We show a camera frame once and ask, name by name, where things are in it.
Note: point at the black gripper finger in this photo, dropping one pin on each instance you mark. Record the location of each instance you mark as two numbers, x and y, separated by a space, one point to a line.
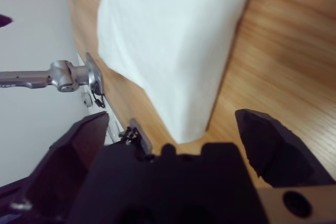
68 161
278 155
4 21

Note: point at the white t-shirt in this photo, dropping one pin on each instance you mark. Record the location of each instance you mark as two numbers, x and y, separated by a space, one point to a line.
170 51

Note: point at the small white round device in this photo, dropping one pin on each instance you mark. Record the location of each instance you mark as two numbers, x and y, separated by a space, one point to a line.
86 99

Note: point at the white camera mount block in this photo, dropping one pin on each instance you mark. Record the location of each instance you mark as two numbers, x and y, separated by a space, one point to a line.
143 137

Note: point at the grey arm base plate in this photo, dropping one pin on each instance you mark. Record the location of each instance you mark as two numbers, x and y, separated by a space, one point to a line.
96 77

